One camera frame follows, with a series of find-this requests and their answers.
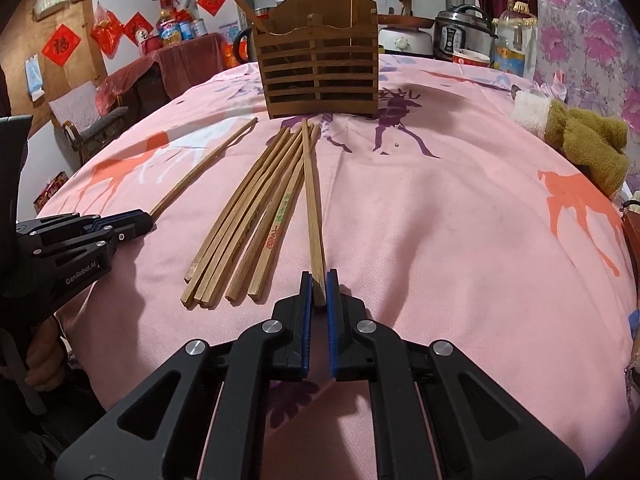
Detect yellow cooking oil bottle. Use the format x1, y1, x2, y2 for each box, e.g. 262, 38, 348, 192
156, 8, 183, 48

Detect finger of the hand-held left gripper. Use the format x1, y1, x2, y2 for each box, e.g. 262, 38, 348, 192
15, 211, 152, 241
17, 233, 126, 281

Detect clear oil bottle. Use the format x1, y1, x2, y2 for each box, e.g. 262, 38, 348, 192
492, 1, 538, 78

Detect red plastic bag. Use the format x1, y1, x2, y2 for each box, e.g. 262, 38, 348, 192
90, 4, 123, 57

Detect red printed box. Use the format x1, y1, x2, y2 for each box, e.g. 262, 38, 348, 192
32, 171, 71, 213

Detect red cloth covered table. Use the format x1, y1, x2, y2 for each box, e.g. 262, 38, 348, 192
96, 32, 227, 116

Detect wooden armchair grey cushion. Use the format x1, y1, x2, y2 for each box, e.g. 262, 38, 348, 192
49, 81, 131, 167

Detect long wooden chopstick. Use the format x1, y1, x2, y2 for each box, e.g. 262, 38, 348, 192
149, 117, 259, 217
301, 118, 327, 307
214, 0, 271, 28

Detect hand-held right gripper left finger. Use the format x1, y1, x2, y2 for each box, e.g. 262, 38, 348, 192
55, 270, 316, 480

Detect bunch of wooden chopsticks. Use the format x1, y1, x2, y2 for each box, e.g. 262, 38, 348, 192
181, 122, 322, 310

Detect white rice cooker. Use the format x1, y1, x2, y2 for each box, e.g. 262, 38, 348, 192
378, 26, 434, 57

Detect red white bowl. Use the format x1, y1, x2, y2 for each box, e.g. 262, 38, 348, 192
452, 49, 492, 68

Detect wooden slatted utensil holder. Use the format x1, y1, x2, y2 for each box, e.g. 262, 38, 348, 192
250, 0, 381, 121

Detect pink deer print cloth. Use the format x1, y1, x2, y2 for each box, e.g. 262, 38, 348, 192
37, 54, 640, 480

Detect black silver pressure cooker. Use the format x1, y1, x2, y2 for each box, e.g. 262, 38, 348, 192
434, 4, 498, 62

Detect blue face masks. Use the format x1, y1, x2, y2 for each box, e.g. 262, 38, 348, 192
25, 54, 47, 102

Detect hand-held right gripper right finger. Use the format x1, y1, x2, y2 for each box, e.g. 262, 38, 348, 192
326, 269, 586, 480

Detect hanging wall calendar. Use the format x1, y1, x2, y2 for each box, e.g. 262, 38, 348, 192
32, 0, 68, 22

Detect person's left hand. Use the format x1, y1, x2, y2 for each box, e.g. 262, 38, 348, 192
25, 317, 68, 392

